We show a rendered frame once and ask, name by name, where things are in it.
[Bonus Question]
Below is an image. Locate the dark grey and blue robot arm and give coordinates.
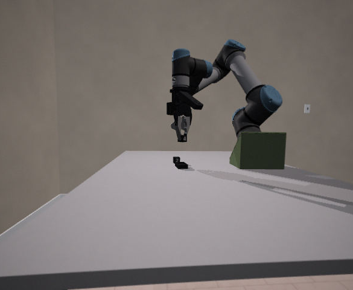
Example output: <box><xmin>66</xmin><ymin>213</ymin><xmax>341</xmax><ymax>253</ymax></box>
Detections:
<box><xmin>172</xmin><ymin>39</ymin><xmax>282</xmax><ymax>140</ymax></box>

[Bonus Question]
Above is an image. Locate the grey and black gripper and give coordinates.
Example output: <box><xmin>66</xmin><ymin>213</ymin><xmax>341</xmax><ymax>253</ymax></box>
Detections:
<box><xmin>167</xmin><ymin>86</ymin><xmax>192</xmax><ymax>140</ymax></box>

